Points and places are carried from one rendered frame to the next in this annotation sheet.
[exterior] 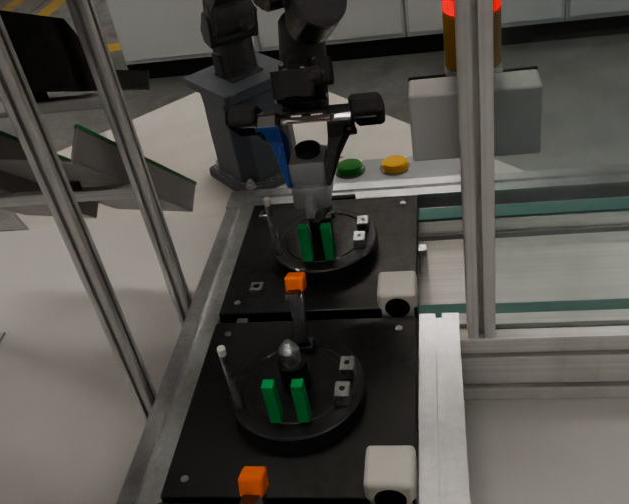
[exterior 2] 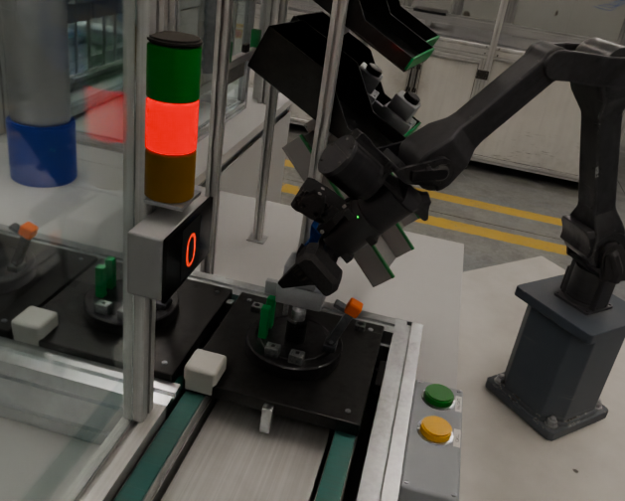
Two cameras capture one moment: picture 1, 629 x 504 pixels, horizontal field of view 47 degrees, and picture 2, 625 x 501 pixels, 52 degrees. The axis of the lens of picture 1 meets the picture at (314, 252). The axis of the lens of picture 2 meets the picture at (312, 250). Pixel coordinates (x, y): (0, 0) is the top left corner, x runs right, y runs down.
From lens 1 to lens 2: 1.07 m
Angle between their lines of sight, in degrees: 72
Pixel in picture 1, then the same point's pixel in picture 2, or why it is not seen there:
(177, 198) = (362, 261)
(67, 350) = not seen: hidden behind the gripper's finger
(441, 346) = not seen: hidden behind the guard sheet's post
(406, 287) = (195, 363)
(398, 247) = (272, 389)
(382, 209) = (342, 395)
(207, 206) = (480, 358)
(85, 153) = (295, 152)
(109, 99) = (318, 136)
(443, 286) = (243, 443)
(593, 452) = not seen: outside the picture
